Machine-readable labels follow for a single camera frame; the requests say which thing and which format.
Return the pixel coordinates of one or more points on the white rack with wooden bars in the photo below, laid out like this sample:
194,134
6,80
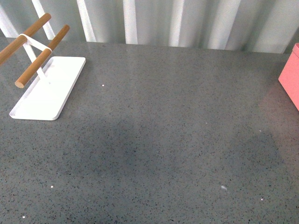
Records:
46,96

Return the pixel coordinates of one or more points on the pink box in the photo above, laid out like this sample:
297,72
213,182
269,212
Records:
289,77

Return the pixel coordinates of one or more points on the white curtain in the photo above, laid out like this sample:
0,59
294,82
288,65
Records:
246,25

